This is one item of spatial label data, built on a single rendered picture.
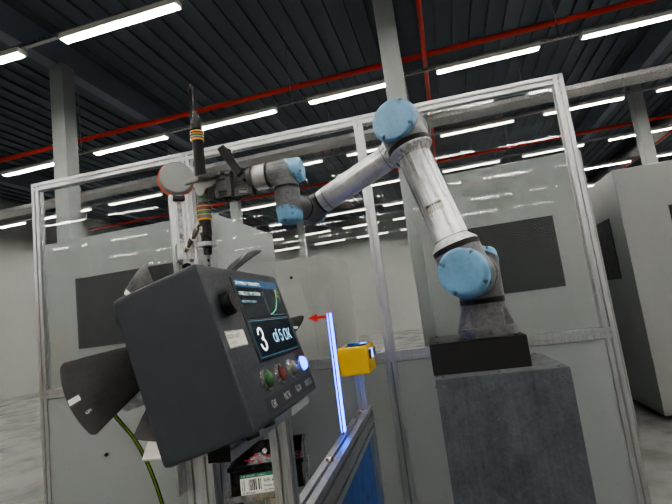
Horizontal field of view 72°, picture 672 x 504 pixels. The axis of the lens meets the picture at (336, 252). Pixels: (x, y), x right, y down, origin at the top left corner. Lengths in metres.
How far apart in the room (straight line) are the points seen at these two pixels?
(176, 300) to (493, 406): 0.83
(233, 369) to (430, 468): 1.65
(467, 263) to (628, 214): 3.60
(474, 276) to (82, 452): 2.09
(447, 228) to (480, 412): 0.43
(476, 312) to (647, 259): 3.47
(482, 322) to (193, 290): 0.86
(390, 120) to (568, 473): 0.91
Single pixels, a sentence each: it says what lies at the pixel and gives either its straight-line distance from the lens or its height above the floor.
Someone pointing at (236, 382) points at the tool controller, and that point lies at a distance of 0.50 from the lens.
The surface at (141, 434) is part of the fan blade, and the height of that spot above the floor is 0.96.
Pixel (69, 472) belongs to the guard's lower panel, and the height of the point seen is 0.61.
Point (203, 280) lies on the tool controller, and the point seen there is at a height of 1.24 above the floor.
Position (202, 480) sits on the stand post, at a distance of 1.63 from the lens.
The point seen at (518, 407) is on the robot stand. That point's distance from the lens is 1.18.
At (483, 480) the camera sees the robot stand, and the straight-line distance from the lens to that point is 1.22.
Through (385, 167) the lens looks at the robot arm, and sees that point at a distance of 1.38.
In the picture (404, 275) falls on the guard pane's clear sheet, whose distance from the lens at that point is 2.01.
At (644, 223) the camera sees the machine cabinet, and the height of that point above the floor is 1.60.
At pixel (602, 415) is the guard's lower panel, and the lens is 2.13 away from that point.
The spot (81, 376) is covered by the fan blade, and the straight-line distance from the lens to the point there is 1.53.
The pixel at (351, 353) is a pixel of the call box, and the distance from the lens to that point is 1.53.
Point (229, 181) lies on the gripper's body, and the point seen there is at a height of 1.61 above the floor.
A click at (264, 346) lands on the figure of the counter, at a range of 0.60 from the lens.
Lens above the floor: 1.18
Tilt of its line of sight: 8 degrees up
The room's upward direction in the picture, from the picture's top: 7 degrees counter-clockwise
